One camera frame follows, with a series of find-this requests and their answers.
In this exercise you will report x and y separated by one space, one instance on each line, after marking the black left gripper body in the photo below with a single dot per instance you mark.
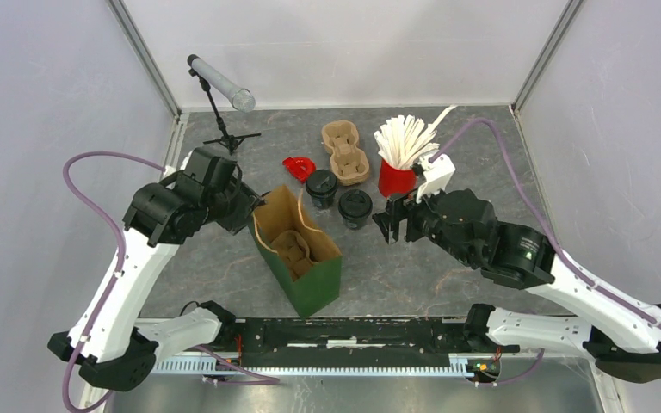
237 204

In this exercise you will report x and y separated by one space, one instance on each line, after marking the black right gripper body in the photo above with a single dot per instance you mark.
420 218

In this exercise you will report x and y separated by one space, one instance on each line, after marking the dark translucent cup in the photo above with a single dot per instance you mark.
322 186
354 224

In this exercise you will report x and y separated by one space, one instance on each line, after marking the brown paper bag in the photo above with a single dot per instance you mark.
283 210

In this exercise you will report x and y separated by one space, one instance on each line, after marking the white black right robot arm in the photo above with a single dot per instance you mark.
621 335

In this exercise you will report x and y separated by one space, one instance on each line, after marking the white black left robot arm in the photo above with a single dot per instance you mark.
105 345

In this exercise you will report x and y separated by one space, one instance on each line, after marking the red cylindrical straw holder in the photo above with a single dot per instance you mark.
393 181

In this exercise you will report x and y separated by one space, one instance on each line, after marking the brown cardboard cup carrier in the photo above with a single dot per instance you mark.
348 161

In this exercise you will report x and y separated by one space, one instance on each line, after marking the grey microphone on stand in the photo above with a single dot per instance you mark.
240 99

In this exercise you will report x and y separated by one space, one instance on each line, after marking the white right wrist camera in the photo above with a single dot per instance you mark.
435 174

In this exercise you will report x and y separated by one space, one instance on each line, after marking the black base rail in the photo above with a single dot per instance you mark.
328 342

